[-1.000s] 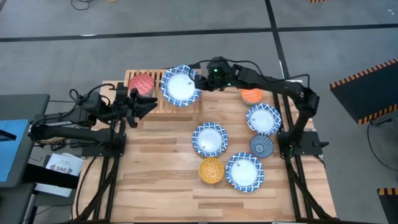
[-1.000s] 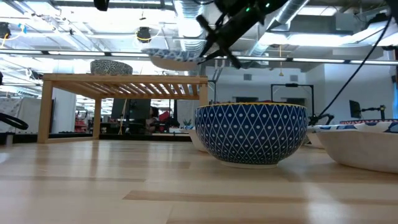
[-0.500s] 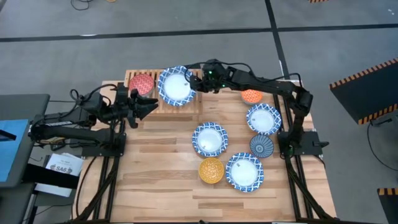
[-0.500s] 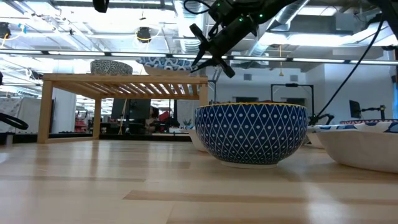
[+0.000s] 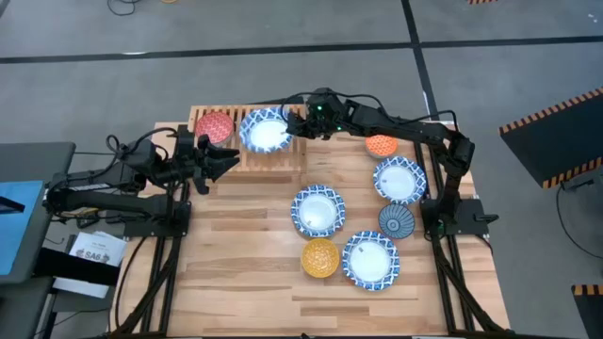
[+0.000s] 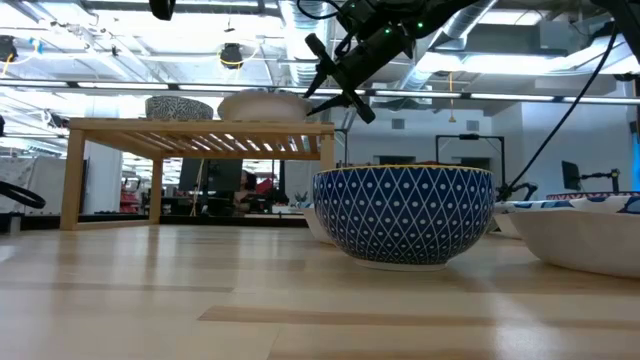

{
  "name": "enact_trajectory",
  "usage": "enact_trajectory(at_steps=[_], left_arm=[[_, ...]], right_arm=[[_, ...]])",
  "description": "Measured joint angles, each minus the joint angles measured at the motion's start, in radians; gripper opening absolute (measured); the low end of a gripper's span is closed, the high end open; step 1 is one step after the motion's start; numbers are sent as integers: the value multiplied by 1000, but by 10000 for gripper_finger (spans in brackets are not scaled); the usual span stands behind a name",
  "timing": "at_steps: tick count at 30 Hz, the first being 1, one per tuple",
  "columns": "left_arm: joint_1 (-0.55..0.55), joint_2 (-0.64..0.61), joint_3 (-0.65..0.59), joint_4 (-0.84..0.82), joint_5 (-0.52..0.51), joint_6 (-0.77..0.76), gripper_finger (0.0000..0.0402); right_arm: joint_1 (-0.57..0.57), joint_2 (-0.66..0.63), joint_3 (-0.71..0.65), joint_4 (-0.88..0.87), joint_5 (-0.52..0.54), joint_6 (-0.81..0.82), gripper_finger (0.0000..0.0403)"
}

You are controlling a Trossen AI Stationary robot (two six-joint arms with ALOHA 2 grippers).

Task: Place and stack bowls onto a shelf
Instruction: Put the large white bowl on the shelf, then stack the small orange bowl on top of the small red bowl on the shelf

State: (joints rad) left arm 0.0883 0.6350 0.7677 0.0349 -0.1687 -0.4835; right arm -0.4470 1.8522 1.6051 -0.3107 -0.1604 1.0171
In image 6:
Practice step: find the red equipment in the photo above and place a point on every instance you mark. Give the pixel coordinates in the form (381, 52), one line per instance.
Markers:
(130, 200)

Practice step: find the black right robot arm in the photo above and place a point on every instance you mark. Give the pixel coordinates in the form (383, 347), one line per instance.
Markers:
(440, 10)

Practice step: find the black ceiling camera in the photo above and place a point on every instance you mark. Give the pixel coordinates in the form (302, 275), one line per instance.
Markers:
(231, 55)

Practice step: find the small bowl yellow inside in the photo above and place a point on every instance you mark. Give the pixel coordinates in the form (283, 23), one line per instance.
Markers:
(400, 215)

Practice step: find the small blue striped bowl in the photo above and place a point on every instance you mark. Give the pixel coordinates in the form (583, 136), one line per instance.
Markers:
(595, 195)

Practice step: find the black monitor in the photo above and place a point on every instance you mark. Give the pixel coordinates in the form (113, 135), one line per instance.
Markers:
(220, 175)

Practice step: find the monitor on black arm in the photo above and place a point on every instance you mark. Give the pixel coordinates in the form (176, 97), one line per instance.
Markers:
(570, 175)

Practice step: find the black frame stand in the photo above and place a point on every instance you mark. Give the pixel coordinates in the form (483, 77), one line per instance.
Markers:
(470, 136)

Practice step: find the person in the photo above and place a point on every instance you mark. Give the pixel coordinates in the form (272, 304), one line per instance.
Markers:
(248, 182)

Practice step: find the small bowl red inside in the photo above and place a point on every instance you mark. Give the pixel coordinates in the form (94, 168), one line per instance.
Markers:
(177, 108)

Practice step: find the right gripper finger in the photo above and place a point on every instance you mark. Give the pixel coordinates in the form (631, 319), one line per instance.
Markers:
(335, 106)
(318, 80)

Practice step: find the silver ventilation duct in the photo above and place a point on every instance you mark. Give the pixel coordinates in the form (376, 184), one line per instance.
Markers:
(300, 45)
(435, 57)

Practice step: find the wooden slatted shelf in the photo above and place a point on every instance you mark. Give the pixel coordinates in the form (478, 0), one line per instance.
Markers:
(200, 127)

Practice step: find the large blue white patterned bowl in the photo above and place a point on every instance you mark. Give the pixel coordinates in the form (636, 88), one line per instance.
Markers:
(575, 240)
(506, 222)
(260, 107)
(320, 225)

